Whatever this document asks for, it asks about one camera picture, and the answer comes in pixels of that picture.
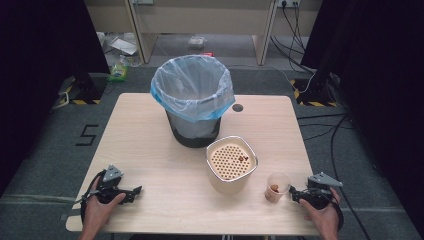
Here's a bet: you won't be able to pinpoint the black stand base striped tape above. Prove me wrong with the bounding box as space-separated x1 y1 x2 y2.
289 73 340 108
58 72 109 106

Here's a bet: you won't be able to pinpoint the beige container with perforated strainer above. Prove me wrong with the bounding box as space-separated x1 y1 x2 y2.
205 135 260 196

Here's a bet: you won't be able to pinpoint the black floor cable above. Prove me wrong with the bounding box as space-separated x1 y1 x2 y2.
296 112 373 240

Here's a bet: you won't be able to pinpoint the person's right hand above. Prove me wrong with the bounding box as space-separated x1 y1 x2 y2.
298 187 341 235

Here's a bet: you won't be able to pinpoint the green packet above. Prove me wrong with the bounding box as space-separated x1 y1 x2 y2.
106 62 130 84

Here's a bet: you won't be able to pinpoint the white wall power outlet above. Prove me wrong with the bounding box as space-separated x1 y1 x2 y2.
276 0 302 9

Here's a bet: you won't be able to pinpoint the black trash bin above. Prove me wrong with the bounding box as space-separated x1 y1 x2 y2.
165 109 222 149

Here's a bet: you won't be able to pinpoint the trash bin with blue bag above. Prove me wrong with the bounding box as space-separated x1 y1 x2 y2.
150 54 237 140

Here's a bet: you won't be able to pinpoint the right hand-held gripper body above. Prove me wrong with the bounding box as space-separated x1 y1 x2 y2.
299 171 344 211

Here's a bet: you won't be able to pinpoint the black curtain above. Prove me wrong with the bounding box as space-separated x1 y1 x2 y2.
0 0 111 198
300 0 424 238

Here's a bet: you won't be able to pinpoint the person's left hand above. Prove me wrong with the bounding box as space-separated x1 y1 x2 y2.
81 178 127 234

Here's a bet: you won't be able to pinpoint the black power cables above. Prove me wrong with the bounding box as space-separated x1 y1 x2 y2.
269 3 317 75

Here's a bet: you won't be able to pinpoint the black wrist strap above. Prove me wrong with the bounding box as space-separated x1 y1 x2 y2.
331 192 345 232
73 169 107 225

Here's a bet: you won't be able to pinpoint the white paper sheets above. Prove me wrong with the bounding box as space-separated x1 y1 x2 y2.
109 36 139 57

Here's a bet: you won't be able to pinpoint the clear plastic package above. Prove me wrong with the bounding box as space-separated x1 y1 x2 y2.
187 35 207 48

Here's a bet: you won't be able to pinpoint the clear plastic cup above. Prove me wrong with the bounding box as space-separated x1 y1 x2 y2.
264 171 292 204

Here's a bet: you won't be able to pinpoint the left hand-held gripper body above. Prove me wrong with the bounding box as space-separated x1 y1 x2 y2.
95 164 135 205

